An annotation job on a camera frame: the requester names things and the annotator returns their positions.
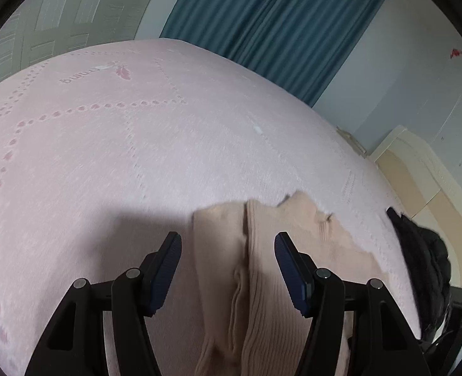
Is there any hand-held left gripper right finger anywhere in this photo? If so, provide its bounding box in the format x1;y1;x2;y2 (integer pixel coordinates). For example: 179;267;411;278
274;232;431;376

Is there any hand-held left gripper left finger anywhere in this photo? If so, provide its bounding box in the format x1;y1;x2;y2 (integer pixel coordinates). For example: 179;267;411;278
25;232;182;376

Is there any beige knit sweater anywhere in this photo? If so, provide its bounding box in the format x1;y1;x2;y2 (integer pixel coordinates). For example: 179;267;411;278
192;190;377;376

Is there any black puffer jacket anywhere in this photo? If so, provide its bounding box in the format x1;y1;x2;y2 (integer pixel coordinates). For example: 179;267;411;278
386;207;451;332

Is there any bed with pink sheet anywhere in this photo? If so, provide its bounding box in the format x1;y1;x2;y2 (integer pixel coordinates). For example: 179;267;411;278
0;38;427;376

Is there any cream wooden headboard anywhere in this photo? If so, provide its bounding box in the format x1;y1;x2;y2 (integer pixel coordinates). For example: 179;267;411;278
371;125;462;288

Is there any framed picture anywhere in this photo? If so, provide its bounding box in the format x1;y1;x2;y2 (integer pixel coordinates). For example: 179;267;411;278
336;126;369;158

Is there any blue curtain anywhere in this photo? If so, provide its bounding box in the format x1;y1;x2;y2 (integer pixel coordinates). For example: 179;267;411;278
158;0;391;107

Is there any white wardrobe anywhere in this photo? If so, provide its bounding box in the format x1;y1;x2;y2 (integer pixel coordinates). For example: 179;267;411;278
0;0;200;95

